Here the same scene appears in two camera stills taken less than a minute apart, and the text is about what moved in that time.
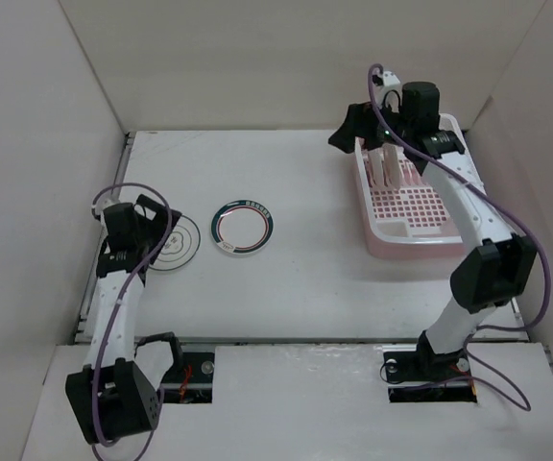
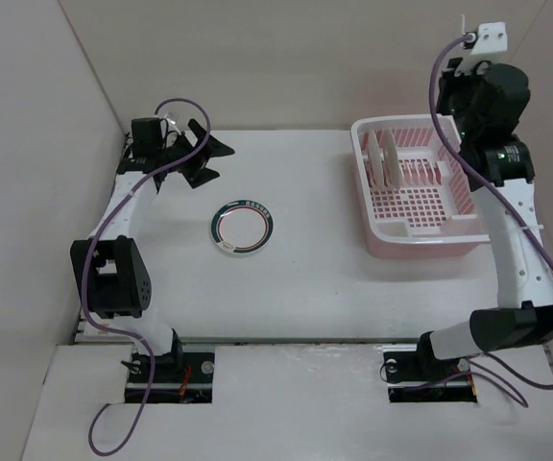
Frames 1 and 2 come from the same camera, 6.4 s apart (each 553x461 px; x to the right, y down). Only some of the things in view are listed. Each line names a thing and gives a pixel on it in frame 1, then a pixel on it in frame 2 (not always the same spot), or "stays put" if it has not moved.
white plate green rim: (242, 227) stays put
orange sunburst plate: (392, 163) stays put
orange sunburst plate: (375, 157) stays put
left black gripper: (157, 224) → (197, 173)
